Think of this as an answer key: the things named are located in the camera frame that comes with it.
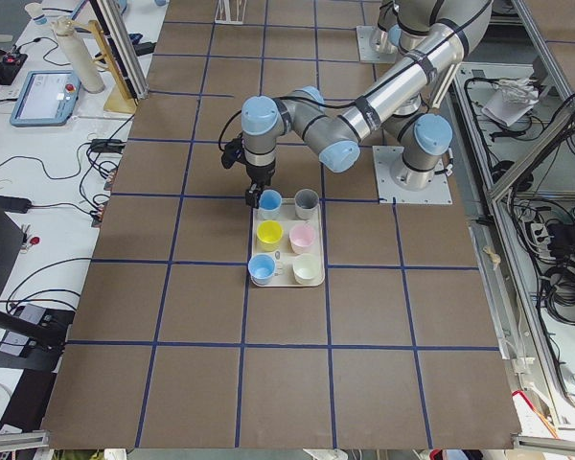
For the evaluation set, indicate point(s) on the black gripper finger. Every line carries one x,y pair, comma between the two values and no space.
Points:
252,196

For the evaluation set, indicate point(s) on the wooden mug tree stand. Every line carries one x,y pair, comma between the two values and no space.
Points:
120,99

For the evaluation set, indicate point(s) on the light blue cup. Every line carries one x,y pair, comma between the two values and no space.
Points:
269,204
261,269

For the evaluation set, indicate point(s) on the yellow plastic cup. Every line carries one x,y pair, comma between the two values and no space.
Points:
269,235

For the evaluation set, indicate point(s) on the grey plastic cup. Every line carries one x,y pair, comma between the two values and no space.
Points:
306,202

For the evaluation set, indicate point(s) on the aluminium frame post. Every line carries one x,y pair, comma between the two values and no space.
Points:
114,30

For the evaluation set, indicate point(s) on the cream white plastic cup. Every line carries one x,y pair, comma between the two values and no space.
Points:
306,268

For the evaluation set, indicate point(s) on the white cylindrical bottle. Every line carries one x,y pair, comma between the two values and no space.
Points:
77,54

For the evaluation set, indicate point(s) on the black power adapter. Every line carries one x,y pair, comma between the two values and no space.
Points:
13,204

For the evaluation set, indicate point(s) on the white wire cup rack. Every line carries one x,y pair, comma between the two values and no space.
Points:
230,12

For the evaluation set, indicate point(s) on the blue teach pendant tablet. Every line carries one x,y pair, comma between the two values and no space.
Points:
47,99

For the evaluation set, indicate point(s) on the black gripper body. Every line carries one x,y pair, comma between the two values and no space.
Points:
261,173

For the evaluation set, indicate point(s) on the white plastic tray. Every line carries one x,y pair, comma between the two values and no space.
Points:
284,255

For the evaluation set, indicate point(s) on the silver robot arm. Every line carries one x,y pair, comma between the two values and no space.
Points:
445,32
380,40

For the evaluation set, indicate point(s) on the pink plastic cup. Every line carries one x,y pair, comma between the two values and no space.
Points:
302,237

